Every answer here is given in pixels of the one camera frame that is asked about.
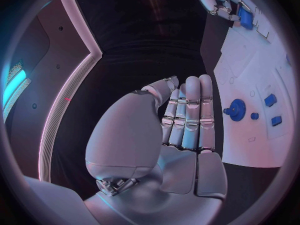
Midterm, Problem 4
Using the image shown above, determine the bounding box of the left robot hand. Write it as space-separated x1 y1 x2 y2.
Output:
83 74 229 225

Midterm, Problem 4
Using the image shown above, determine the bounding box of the blue gear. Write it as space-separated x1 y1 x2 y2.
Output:
222 98 247 122

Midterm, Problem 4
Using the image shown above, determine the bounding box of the glowing light bar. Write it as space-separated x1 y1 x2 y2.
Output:
1 59 33 124

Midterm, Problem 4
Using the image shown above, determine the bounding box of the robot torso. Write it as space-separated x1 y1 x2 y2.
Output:
3 0 104 183

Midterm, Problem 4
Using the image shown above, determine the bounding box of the blue block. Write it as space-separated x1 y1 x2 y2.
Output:
236 4 255 30
263 93 278 108
270 115 284 127

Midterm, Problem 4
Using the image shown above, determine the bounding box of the white task board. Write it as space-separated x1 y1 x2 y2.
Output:
212 0 298 169

